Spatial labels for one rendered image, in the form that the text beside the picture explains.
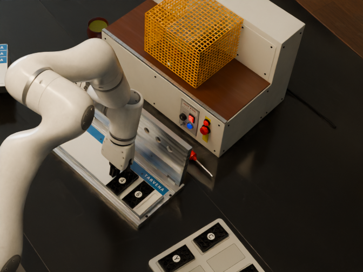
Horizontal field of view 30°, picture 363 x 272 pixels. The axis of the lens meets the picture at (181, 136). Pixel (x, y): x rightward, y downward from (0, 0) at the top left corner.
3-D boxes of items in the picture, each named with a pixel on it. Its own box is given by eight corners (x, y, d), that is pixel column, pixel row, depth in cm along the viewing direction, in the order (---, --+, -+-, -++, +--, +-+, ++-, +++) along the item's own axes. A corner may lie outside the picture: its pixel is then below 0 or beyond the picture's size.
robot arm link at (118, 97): (60, 64, 173) (89, 110, 201) (107, 97, 168) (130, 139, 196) (82, 38, 175) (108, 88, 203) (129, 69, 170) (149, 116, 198)
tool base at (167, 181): (43, 144, 222) (41, 138, 219) (89, 109, 232) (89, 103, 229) (138, 229, 206) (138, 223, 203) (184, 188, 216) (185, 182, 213)
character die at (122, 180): (105, 187, 212) (105, 185, 211) (128, 168, 216) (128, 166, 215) (116, 196, 210) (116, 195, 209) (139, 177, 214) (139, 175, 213)
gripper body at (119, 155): (101, 129, 200) (96, 155, 208) (125, 149, 197) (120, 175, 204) (119, 119, 205) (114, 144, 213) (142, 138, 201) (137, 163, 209)
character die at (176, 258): (158, 262, 199) (158, 260, 198) (185, 245, 203) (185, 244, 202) (167, 274, 197) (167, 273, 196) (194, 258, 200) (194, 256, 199)
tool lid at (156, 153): (86, 68, 214) (90, 66, 215) (82, 110, 228) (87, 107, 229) (188, 150, 198) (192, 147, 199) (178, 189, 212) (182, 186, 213)
